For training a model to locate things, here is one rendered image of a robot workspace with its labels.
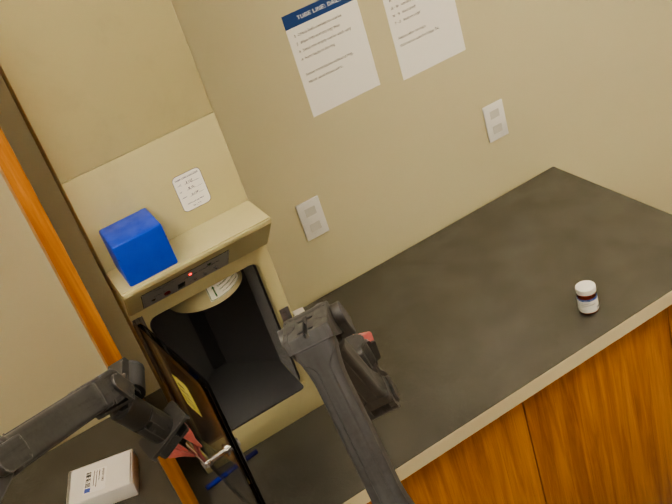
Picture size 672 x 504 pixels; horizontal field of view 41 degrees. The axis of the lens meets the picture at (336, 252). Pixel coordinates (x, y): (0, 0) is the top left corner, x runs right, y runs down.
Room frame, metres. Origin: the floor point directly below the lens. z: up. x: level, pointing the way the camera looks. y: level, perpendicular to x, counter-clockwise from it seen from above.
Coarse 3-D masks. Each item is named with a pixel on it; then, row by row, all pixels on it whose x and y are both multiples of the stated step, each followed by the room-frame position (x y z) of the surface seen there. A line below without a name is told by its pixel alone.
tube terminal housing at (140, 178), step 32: (192, 128) 1.65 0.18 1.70; (128, 160) 1.60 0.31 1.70; (160, 160) 1.62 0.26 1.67; (192, 160) 1.64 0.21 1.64; (224, 160) 1.66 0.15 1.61; (64, 192) 1.57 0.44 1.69; (96, 192) 1.58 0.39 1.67; (128, 192) 1.59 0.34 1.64; (160, 192) 1.61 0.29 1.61; (224, 192) 1.65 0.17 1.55; (96, 224) 1.57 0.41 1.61; (192, 224) 1.62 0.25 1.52; (96, 256) 1.58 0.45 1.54; (256, 256) 1.65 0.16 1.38; (192, 288) 1.61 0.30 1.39; (128, 320) 1.60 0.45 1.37; (160, 384) 1.62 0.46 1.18; (288, 416) 1.63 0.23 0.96
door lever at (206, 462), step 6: (186, 444) 1.36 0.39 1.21; (192, 444) 1.35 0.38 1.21; (222, 444) 1.31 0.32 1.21; (192, 450) 1.33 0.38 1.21; (198, 450) 1.32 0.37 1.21; (222, 450) 1.31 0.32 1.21; (198, 456) 1.31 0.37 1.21; (204, 456) 1.30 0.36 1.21; (216, 456) 1.30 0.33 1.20; (204, 462) 1.29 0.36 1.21; (210, 462) 1.29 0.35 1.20; (204, 468) 1.28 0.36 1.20
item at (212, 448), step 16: (144, 336) 1.52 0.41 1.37; (160, 352) 1.45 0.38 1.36; (160, 368) 1.52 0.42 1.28; (176, 368) 1.39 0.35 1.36; (176, 384) 1.45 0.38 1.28; (192, 384) 1.33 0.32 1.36; (176, 400) 1.52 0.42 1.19; (208, 400) 1.27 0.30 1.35; (192, 416) 1.45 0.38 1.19; (208, 416) 1.32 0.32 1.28; (208, 432) 1.38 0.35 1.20; (224, 432) 1.27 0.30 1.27; (208, 448) 1.45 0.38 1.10; (224, 464) 1.38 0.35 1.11; (240, 464) 1.27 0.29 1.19; (224, 480) 1.45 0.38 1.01; (240, 480) 1.32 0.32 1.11; (240, 496) 1.38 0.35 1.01; (256, 496) 1.27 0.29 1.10
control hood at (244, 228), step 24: (216, 216) 1.64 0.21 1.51; (240, 216) 1.60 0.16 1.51; (264, 216) 1.57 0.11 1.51; (192, 240) 1.57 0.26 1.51; (216, 240) 1.54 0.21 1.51; (240, 240) 1.54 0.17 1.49; (264, 240) 1.61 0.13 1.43; (192, 264) 1.50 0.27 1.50; (120, 288) 1.48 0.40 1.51; (144, 288) 1.47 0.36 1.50
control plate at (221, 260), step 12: (228, 252) 1.55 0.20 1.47; (204, 264) 1.53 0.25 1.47; (216, 264) 1.57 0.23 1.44; (180, 276) 1.51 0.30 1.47; (192, 276) 1.55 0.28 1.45; (204, 276) 1.58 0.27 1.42; (156, 288) 1.49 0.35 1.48; (168, 288) 1.53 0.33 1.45; (180, 288) 1.56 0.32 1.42; (144, 300) 1.51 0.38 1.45; (156, 300) 1.54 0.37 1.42
